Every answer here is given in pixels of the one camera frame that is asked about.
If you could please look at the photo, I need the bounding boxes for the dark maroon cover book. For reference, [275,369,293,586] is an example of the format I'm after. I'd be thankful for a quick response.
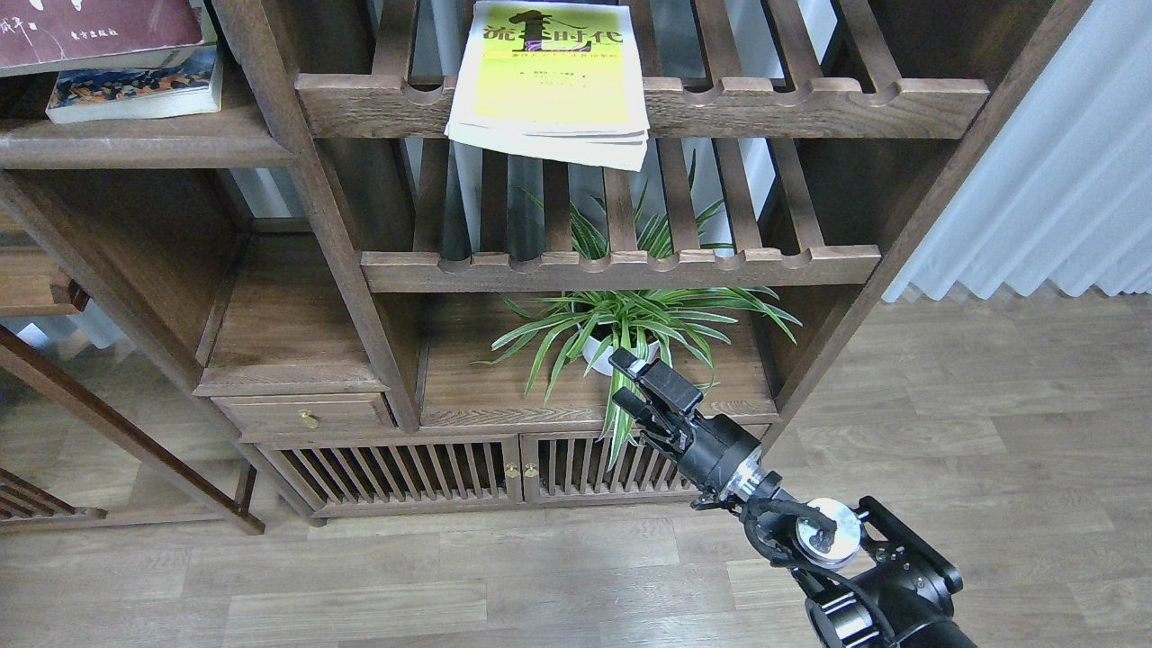
[1,1,217,77]

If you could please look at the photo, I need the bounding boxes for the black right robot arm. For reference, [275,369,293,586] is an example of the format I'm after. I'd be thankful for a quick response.
[611,349,972,647]

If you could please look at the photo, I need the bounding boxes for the yellow green cover book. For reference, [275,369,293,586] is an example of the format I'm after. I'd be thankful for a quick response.
[445,1,650,172]

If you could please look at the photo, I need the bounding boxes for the white plant pot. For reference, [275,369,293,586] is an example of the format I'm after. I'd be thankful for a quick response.
[581,336,662,377]

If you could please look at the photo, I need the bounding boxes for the green spider plant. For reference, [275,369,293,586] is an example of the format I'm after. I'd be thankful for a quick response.
[476,202,802,468]

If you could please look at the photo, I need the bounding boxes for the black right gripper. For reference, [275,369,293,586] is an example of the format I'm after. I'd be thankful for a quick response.
[611,348,766,500]

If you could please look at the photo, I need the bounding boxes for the colourful mountain cover book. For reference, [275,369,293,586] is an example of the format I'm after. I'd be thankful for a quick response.
[46,45,222,125]

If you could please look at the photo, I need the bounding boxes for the white pleated curtain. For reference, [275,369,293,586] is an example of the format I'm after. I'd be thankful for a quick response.
[882,1,1151,302]

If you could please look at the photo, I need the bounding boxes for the dark wooden bookshelf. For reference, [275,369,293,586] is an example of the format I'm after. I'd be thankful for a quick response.
[3,1,1089,525]

